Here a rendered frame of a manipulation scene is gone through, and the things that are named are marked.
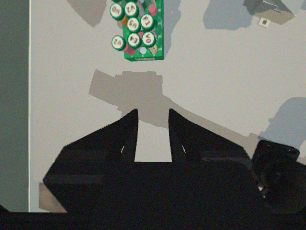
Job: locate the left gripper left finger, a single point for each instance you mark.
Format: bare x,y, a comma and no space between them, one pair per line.
106,143

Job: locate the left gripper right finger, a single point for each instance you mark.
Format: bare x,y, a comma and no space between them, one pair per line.
200,144

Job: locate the test tube with green cap and pink liquid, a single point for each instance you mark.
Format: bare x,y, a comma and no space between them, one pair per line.
120,44

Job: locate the green tube rack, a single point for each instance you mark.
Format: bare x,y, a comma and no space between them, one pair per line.
159,27

